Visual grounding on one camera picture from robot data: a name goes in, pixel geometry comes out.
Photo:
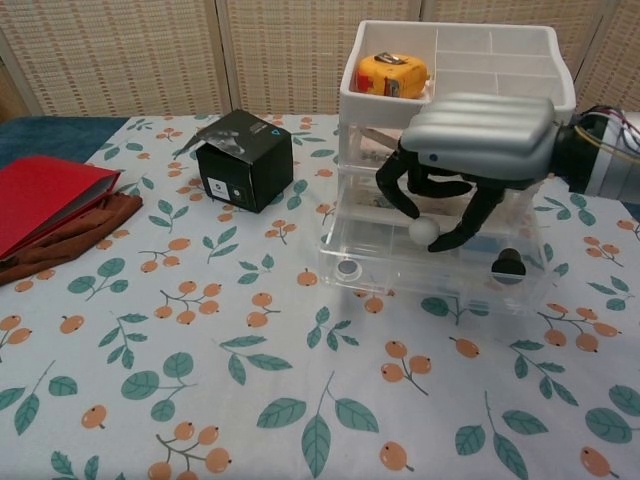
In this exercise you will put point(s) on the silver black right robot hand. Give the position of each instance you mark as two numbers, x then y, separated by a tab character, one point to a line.
480	135

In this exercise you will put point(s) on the red spiral notebook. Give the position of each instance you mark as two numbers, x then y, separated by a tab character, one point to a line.
40	200

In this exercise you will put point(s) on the small white ball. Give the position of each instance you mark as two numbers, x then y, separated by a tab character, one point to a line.
422	231

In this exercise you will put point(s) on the beige woven folding screen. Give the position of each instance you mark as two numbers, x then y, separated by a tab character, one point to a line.
150	50

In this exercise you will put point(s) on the black cardboard box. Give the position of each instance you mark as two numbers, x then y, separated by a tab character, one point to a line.
250	170

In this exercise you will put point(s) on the floral printed tablecloth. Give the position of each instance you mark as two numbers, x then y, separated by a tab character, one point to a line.
250	350

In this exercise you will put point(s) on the white drawer organizer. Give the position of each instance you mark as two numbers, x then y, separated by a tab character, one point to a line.
500	60

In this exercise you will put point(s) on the black round knob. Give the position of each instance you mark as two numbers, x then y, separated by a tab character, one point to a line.
507	265

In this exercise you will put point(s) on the brown cloth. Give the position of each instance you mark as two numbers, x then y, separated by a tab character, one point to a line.
90	225

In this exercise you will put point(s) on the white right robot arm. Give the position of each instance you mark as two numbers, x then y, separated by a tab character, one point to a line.
615	160

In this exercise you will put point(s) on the yellow tape measure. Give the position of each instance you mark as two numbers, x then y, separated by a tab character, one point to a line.
390	75

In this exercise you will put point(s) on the grey round disc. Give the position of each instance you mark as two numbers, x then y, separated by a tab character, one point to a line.
349	269

